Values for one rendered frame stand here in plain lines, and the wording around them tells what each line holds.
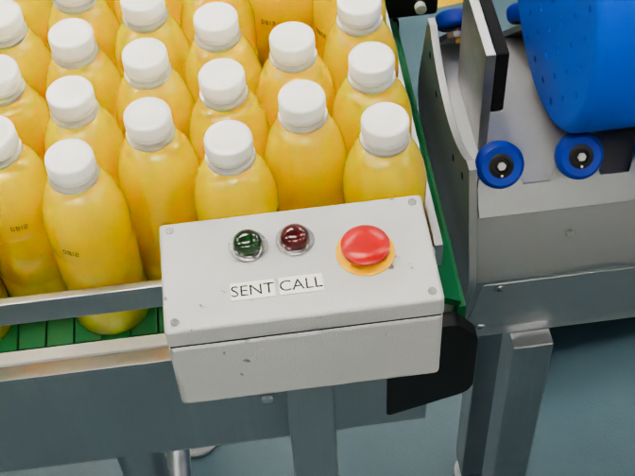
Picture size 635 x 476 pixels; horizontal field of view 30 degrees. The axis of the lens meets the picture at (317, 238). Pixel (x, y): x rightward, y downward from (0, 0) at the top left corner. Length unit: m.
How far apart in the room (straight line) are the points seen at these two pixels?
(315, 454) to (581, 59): 0.41
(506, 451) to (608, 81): 0.72
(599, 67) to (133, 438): 0.56
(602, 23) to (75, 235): 0.45
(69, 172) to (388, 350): 0.28
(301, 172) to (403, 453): 1.10
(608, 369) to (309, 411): 1.20
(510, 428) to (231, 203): 0.70
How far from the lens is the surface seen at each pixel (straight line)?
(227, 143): 0.94
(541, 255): 1.18
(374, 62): 1.00
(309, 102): 0.97
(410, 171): 0.97
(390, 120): 0.95
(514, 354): 1.40
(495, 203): 1.13
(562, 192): 1.15
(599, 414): 2.10
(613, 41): 0.99
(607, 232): 1.19
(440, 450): 2.03
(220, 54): 1.06
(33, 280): 1.08
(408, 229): 0.88
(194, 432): 1.18
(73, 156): 0.95
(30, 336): 1.11
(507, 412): 1.52
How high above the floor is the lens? 1.79
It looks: 52 degrees down
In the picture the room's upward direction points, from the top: 4 degrees counter-clockwise
